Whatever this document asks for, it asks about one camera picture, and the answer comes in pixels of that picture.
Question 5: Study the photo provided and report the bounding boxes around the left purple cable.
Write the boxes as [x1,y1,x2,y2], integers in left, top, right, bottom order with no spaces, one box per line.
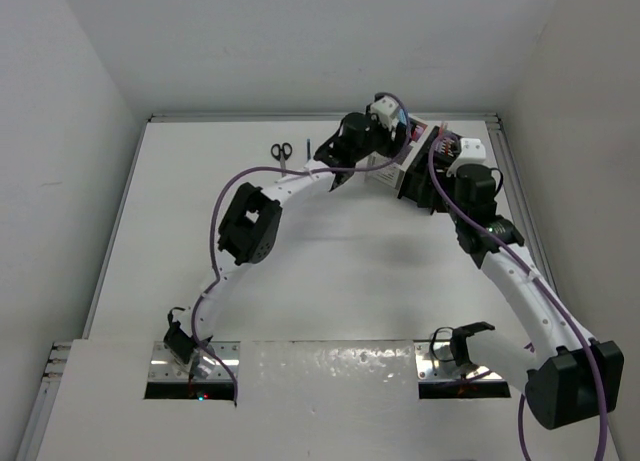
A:
[191,91,413,402]

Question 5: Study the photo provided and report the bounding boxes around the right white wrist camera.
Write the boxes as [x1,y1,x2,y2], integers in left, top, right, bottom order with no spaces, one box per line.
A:
[446,137,486,177]

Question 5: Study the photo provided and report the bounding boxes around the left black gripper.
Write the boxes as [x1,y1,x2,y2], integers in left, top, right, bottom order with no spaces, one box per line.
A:
[350,104,408,162]

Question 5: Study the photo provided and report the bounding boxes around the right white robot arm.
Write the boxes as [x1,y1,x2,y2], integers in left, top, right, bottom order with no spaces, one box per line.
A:
[434,164,624,430]

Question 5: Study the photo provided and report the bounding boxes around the metal base plate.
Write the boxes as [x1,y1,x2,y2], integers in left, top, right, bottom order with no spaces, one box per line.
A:
[147,341,241,384]
[414,338,503,384]

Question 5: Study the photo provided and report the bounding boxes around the purple cable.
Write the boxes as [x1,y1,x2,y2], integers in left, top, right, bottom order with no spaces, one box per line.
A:
[425,135,611,461]
[191,91,413,402]

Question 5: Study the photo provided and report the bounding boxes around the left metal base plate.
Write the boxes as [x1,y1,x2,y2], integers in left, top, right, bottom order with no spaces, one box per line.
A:
[147,341,241,384]

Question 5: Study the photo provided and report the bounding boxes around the white slatted container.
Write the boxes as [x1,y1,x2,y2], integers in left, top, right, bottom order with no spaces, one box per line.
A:
[364,115,431,191]

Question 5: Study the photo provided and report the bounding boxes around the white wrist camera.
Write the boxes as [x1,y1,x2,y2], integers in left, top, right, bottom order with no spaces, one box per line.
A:
[368,93,407,131]
[446,137,486,177]

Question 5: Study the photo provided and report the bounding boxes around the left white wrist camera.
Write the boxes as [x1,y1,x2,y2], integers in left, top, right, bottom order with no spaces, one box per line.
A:
[368,93,407,131]

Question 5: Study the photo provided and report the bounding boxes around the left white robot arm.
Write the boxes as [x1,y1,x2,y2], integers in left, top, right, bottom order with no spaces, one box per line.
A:
[163,101,411,365]

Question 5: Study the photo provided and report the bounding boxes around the red pen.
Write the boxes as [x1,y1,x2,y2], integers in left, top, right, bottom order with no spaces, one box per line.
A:
[434,122,448,149]

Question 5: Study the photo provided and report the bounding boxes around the blue handled scissors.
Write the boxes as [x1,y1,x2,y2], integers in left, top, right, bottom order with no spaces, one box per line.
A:
[270,142,293,176]

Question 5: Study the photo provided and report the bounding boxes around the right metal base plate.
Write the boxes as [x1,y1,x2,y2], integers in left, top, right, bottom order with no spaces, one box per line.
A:
[414,338,503,384]

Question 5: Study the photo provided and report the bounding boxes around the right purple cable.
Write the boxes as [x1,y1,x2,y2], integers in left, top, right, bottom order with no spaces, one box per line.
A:
[425,135,611,461]

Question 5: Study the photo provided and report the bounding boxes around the black slatted container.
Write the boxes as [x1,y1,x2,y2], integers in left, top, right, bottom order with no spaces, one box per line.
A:
[397,126,460,214]

